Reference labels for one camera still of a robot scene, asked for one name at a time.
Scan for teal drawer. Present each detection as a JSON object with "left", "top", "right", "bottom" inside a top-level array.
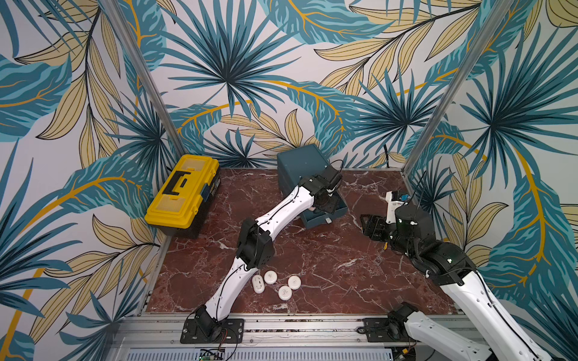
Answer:
[{"left": 300, "top": 194, "right": 348, "bottom": 230}]

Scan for teal drawer cabinet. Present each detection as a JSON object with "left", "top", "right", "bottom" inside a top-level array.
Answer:
[{"left": 277, "top": 144, "right": 330, "bottom": 197}]

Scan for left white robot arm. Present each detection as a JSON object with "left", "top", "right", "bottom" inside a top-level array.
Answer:
[{"left": 193, "top": 168, "right": 343, "bottom": 341}]

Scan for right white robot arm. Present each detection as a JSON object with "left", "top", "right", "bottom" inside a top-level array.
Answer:
[{"left": 361, "top": 201, "right": 552, "bottom": 360}]

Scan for white round case right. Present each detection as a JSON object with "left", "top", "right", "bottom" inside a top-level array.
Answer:
[{"left": 287, "top": 275, "right": 302, "bottom": 290}]

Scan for white round case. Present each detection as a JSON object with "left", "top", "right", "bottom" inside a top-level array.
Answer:
[
  {"left": 263, "top": 270, "right": 278, "bottom": 285},
  {"left": 287, "top": 275, "right": 302, "bottom": 290},
  {"left": 278, "top": 286, "right": 293, "bottom": 301}
]

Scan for white round case upper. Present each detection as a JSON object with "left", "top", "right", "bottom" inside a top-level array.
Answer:
[{"left": 263, "top": 270, "right": 278, "bottom": 285}]

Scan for white round case lower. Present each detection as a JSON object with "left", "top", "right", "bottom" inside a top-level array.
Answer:
[{"left": 278, "top": 286, "right": 293, "bottom": 301}]

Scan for white oval earphone case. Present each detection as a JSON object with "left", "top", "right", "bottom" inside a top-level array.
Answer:
[{"left": 251, "top": 275, "right": 266, "bottom": 294}]

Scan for yellow black toolbox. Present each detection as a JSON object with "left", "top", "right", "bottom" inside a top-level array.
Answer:
[{"left": 144, "top": 154, "right": 221, "bottom": 239}]

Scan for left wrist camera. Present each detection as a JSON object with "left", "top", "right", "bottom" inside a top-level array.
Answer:
[{"left": 321, "top": 165, "right": 343, "bottom": 190}]

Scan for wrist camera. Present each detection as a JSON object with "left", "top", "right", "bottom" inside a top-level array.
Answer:
[
  {"left": 385, "top": 191, "right": 410, "bottom": 224},
  {"left": 321, "top": 165, "right": 343, "bottom": 190}
]

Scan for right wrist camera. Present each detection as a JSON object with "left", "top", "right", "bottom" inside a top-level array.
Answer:
[{"left": 385, "top": 191, "right": 410, "bottom": 224}]

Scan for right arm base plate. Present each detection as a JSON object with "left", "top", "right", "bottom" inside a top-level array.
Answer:
[{"left": 356, "top": 318, "right": 418, "bottom": 344}]

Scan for aluminium front rail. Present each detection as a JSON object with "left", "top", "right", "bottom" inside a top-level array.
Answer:
[{"left": 105, "top": 312, "right": 502, "bottom": 361}]

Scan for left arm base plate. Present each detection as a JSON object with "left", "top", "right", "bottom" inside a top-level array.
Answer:
[{"left": 180, "top": 318, "right": 245, "bottom": 344}]

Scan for right aluminium frame post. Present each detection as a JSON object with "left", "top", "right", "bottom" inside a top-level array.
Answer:
[{"left": 401, "top": 0, "right": 514, "bottom": 177}]

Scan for aluminium frame post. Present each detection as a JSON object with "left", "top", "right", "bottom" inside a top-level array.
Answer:
[
  {"left": 401, "top": 0, "right": 514, "bottom": 177},
  {"left": 102, "top": 0, "right": 186, "bottom": 159}
]

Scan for left aluminium frame post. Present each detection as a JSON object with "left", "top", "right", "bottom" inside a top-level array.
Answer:
[{"left": 102, "top": 0, "right": 186, "bottom": 159}]

